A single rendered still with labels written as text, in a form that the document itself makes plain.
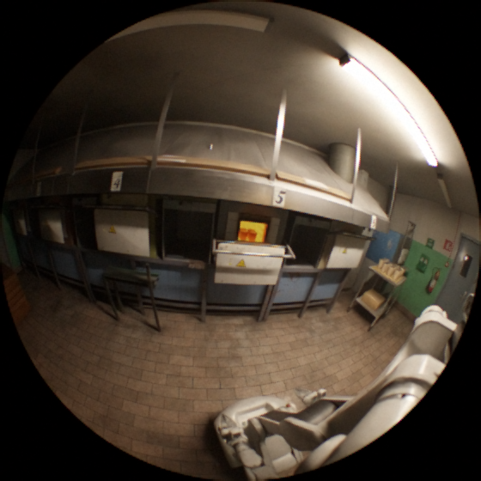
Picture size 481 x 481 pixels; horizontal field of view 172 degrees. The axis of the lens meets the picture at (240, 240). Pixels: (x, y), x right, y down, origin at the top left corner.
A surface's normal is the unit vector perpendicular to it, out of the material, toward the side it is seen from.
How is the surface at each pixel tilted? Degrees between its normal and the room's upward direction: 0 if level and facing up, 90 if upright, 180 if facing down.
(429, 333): 90
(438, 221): 90
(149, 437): 0
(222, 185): 80
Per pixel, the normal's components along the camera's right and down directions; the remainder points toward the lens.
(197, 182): 0.18, 0.17
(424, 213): -0.98, -0.09
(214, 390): 0.15, -0.94
